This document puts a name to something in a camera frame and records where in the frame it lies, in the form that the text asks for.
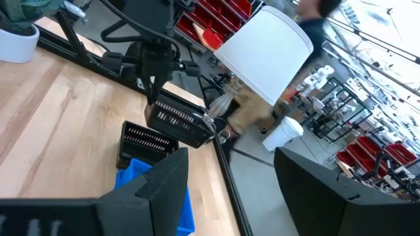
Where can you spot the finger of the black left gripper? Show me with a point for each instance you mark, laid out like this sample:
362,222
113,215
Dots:
160,83
150,90

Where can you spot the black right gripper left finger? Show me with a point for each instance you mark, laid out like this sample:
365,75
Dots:
147,209

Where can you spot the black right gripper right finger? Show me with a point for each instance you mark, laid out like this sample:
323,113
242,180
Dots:
321,209

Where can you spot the blue plastic slotted basket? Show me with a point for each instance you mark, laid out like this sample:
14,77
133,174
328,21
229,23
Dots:
187,216

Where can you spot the black plastic slotted basket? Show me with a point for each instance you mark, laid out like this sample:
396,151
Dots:
144,154
197,137

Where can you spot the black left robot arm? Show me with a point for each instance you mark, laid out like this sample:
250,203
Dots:
147,13

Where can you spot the red storage bin rack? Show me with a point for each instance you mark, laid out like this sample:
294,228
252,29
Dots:
367,145
213,37

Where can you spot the white trash bin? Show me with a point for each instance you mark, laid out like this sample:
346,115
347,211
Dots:
279,136

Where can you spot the table lamp with white shade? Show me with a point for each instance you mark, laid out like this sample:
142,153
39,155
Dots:
265,49

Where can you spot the white plastic figure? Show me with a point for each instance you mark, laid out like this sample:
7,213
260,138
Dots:
316,80

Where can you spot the potted plant in white pot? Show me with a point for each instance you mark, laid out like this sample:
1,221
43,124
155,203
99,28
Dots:
16,49

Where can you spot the person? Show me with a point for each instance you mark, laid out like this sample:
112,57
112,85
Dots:
313,36

